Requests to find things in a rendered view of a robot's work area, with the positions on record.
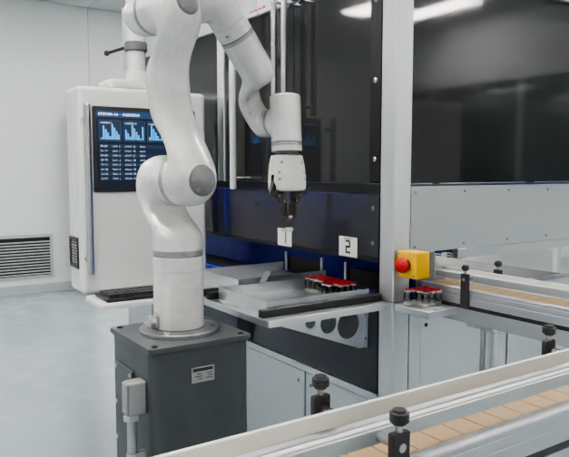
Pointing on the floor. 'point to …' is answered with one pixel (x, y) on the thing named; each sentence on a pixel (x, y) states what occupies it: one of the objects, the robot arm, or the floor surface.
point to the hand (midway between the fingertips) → (289, 210)
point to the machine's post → (395, 189)
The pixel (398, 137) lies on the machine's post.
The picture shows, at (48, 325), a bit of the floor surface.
